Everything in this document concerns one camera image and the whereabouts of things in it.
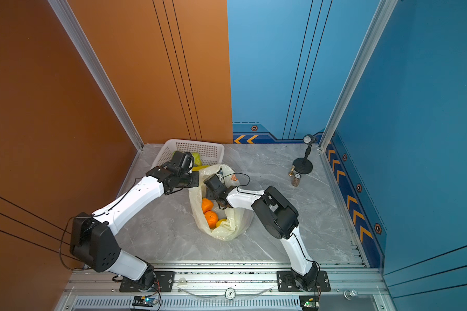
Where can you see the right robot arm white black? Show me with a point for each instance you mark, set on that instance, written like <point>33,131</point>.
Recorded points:
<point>279,217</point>

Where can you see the right circuit board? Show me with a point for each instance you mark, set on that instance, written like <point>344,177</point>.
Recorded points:
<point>309,303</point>

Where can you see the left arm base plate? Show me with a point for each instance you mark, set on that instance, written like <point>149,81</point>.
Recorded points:
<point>151,282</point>

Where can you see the brown patterned cylinder can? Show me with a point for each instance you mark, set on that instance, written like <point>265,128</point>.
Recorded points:
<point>296,180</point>

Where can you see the orange fruit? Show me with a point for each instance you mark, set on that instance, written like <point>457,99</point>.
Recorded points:
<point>211,219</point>
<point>207,205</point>

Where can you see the left aluminium corner post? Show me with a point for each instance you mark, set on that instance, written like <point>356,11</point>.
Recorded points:
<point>83,46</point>

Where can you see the yellow banana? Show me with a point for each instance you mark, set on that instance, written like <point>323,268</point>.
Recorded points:
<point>199,168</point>

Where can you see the aluminium corner post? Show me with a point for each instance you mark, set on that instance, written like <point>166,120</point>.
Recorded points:
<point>83,46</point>
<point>374,32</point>

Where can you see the yellow lemon fruit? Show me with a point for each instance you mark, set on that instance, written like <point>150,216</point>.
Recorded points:
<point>221,221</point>

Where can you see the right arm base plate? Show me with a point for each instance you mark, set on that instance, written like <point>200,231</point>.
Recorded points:
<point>289,281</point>

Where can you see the left green circuit board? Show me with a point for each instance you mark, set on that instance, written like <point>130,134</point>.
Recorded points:
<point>147,302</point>

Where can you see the right aluminium corner post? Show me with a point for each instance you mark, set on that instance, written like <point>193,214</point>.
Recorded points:
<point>374,32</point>

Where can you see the yellowish translucent plastic bag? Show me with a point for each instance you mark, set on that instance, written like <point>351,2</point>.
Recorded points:
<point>236,221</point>

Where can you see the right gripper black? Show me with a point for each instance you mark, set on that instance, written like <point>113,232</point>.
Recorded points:
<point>209,192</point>

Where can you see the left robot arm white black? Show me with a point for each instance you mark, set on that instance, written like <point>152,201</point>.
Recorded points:
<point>93,236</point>

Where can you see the black round-base lamp stand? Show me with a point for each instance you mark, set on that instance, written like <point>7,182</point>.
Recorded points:
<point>304,165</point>

